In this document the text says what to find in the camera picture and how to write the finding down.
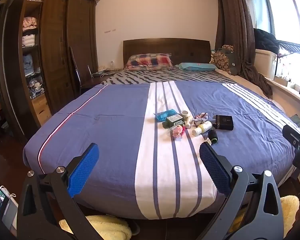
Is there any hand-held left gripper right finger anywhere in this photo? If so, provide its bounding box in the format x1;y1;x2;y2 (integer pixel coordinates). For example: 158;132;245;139
199;142;284;240

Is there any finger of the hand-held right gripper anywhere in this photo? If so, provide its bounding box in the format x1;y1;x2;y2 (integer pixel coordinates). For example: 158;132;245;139
282;123;300;146

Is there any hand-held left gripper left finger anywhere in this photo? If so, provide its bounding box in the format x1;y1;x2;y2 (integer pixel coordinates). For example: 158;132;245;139
16;142;103;240

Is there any white bottle with yellow cap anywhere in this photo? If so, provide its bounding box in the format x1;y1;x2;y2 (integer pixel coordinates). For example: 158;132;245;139
192;121;213;137

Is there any black box with gold print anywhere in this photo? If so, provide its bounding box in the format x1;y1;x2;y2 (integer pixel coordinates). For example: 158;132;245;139
212;114;234;131

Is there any patterned wrapper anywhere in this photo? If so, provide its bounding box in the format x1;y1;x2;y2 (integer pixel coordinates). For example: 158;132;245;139
192;112;209;127

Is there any black cylindrical container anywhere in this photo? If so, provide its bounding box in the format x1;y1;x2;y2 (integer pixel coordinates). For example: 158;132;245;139
208;129;218;146

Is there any yellow fluffy blanket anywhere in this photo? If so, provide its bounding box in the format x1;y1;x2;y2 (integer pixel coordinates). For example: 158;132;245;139
230;195;300;233
59;214;132;240

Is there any blue and white striped blanket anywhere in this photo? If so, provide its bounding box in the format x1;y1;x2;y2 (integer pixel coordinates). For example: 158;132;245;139
23;81;300;220

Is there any blue crumpled wrapper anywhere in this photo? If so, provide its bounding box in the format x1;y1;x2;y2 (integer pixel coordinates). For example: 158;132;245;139
154;109;177;123

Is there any white storage box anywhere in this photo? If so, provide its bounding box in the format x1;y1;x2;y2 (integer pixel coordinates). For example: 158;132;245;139
254;48;278;80

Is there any black metal drying rack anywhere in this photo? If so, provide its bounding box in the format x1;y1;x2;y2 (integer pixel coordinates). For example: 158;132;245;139
274;39;300;67

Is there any dark wooden nightstand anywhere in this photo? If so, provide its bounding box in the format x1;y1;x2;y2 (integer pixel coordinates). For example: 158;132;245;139
79;67;124;94

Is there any black padded jacket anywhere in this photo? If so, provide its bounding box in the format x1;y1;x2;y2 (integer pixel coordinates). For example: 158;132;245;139
253;28;280;54

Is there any brown patterned cushion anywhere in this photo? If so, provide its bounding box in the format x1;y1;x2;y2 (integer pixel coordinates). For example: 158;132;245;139
210;45;238;76

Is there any teal pillow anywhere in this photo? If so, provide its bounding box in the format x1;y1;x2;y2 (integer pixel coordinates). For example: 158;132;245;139
177;62;217;72

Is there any zebra striped bed sheet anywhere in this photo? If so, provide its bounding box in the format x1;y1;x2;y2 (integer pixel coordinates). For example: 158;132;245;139
100;69;238;85

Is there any brown curtain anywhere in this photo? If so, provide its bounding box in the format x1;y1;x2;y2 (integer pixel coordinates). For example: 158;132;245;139
213;0;274;98

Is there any dark wooden wardrobe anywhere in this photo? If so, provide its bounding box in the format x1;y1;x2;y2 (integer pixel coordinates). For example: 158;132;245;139
0;0;99;137

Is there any dark wooden headboard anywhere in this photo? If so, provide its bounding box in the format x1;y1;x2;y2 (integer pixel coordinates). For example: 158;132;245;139
123;38;211;68

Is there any plaid pillow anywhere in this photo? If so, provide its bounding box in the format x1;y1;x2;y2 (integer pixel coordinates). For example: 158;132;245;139
123;53;173;71

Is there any pile of folded clothes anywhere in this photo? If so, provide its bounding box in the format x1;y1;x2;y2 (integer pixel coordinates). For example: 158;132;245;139
21;16;39;47

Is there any metal frame chair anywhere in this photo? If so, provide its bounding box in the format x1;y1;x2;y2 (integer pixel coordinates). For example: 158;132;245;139
69;46;93;94

